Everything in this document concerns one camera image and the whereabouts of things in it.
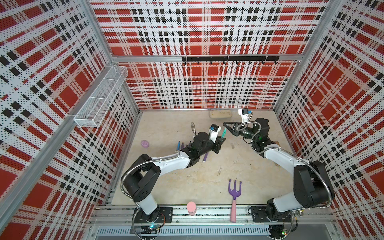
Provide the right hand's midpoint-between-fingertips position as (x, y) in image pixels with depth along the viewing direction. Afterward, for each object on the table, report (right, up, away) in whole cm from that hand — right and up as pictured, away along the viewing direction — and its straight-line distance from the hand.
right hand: (226, 122), depth 80 cm
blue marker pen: (-29, -16, +21) cm, 39 cm away
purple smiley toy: (-51, -14, +19) cm, 56 cm away
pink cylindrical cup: (-18, -40, -12) cm, 46 cm away
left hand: (0, -11, +4) cm, 12 cm away
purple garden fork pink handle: (+3, -43, -5) cm, 44 cm away
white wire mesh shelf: (-83, +6, +13) cm, 84 cm away
